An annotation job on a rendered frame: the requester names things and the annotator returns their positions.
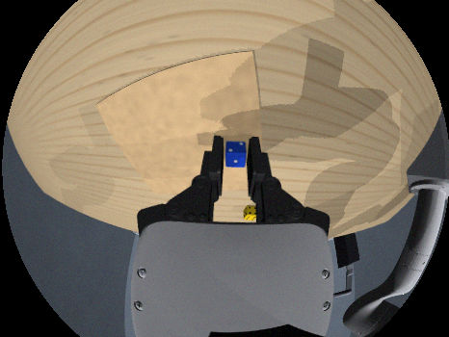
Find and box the blue die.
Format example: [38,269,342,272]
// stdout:
[225,142,247,168]

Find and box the yellow die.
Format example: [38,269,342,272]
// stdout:
[244,205,256,220]

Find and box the tan mat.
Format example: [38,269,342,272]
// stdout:
[95,51,262,194]

